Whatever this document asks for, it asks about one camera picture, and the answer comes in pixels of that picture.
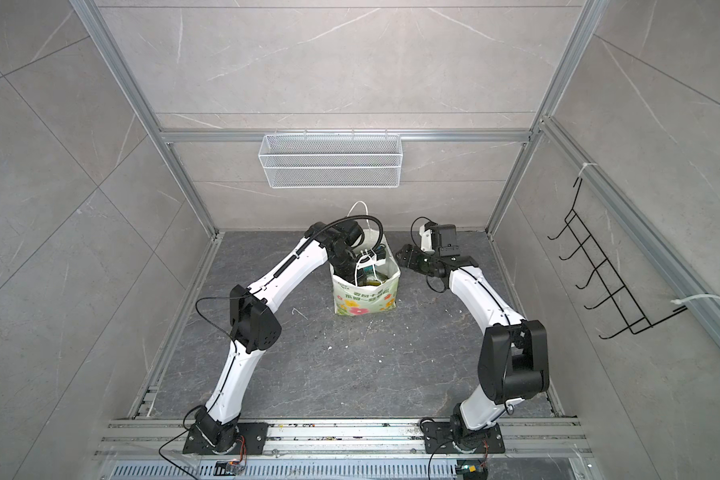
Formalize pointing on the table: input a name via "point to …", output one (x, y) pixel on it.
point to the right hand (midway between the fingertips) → (405, 254)
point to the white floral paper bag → (350, 299)
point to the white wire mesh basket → (331, 161)
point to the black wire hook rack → (636, 320)
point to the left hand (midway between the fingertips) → (362, 275)
